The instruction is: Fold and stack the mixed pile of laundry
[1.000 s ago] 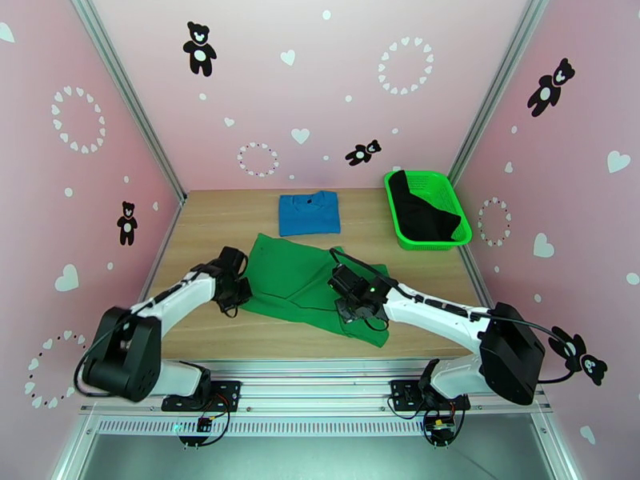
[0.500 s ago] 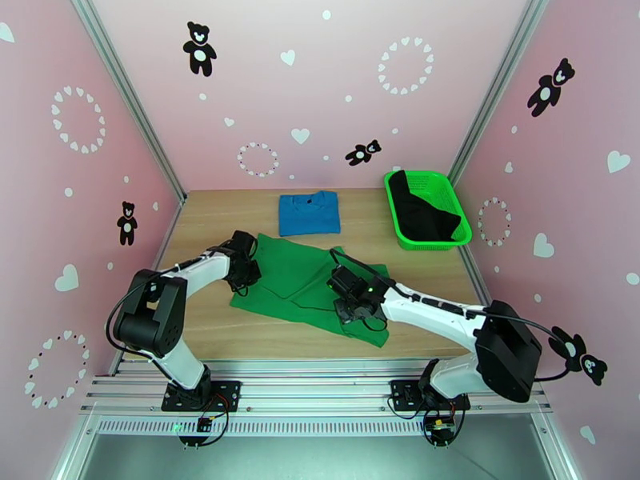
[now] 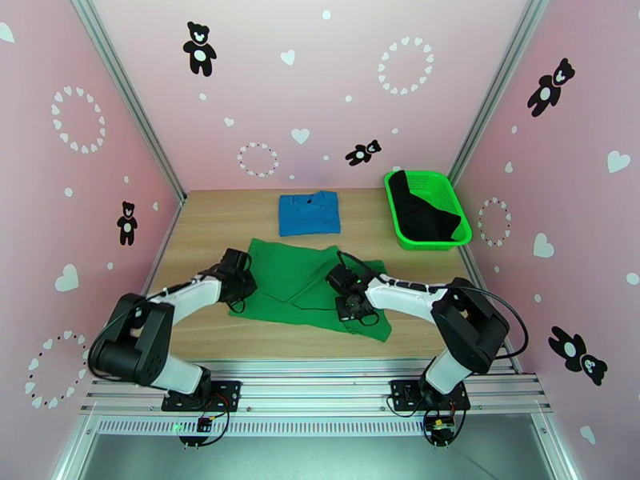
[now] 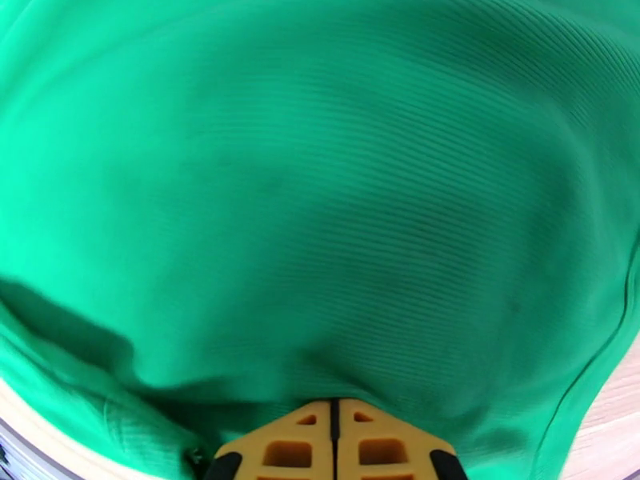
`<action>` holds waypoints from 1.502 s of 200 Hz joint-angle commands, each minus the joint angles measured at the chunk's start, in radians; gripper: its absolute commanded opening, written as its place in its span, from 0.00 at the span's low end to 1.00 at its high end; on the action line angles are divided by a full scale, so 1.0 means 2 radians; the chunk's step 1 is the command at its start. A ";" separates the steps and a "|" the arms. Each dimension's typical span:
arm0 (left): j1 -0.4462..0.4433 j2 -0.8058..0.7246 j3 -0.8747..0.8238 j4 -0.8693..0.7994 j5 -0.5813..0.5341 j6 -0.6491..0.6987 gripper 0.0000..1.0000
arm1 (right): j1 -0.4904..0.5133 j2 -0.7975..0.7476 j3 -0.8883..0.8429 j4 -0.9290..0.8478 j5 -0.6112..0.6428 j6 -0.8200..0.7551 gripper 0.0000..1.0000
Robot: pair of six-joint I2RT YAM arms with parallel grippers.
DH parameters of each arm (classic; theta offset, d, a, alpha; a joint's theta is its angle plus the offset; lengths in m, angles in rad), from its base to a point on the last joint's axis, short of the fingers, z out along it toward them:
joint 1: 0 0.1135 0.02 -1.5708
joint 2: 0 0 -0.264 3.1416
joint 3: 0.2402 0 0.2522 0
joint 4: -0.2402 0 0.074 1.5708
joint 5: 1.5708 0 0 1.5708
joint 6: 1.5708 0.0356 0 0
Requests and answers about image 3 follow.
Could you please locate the yellow connector module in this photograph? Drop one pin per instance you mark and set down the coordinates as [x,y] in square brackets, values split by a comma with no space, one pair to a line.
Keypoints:
[440,426]

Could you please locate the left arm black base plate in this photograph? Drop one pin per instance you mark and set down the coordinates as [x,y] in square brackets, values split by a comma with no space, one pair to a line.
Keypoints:
[230,393]

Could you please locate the perforated metal strip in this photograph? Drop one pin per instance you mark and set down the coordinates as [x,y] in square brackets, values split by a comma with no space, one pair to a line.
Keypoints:
[300,426]

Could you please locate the small black circuit board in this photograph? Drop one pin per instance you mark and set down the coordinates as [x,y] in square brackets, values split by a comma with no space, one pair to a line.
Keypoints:
[204,423]

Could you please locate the blue t-shirt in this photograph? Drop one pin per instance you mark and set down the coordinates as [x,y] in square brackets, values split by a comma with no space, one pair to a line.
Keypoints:
[310,221]

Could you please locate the aluminium corner post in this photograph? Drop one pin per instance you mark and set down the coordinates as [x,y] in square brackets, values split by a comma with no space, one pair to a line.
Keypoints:
[505,68]
[117,68]

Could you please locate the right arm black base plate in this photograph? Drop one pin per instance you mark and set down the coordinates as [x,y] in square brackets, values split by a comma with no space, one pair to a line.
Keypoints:
[400,393]

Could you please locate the black teddy bear sticker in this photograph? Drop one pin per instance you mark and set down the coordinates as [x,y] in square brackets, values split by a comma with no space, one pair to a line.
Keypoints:
[580,361]
[127,226]
[547,93]
[360,154]

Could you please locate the aluminium frame rails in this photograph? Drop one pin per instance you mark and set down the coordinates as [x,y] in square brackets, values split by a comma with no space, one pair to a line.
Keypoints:
[320,388]

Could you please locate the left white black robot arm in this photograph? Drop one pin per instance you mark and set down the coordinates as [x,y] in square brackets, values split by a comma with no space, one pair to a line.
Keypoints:
[195,293]

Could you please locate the green t-shirt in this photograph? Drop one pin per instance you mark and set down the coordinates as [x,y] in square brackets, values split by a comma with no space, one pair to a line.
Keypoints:
[280,273]

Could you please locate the grey sheet metal panel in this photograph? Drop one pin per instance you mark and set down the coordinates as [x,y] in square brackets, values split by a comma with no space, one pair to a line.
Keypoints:
[320,458]

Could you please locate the green plastic basket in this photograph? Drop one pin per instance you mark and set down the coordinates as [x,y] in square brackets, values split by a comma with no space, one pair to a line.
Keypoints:
[440,188]

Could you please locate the black t-shirt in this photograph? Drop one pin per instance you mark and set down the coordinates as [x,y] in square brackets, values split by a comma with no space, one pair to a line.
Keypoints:
[415,218]

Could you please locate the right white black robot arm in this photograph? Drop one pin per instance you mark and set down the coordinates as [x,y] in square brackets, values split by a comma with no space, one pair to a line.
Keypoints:
[410,296]

